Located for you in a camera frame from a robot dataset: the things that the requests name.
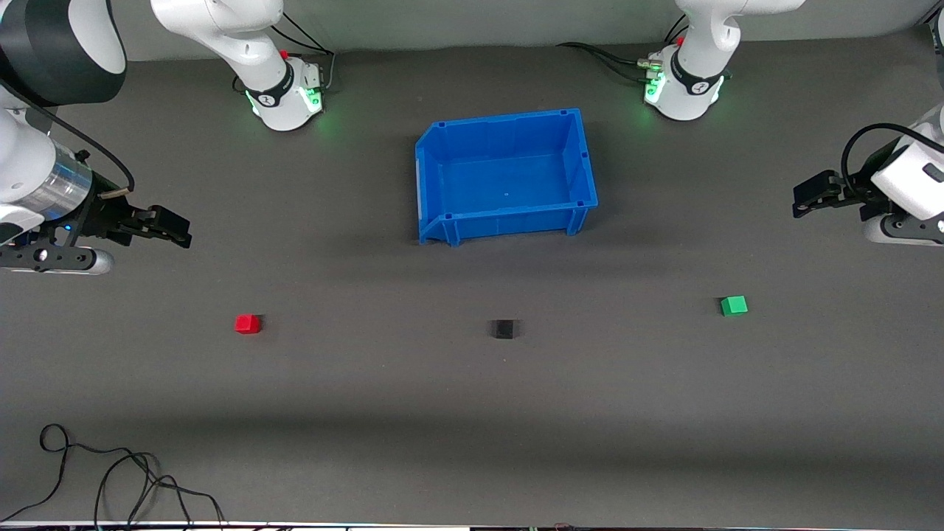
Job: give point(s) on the blue plastic storage bin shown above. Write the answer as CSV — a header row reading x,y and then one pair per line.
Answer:
x,y
509,177

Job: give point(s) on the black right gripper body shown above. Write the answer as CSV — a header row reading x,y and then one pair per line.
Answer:
x,y
103,219

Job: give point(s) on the black cube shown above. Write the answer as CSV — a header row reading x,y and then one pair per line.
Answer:
x,y
503,329

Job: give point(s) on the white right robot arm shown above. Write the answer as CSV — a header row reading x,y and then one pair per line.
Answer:
x,y
243,44

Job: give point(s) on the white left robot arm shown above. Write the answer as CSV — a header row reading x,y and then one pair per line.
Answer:
x,y
700,44

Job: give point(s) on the red cube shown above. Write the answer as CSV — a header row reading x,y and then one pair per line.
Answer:
x,y
247,324

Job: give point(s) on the green cube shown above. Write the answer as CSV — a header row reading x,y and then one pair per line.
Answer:
x,y
734,305

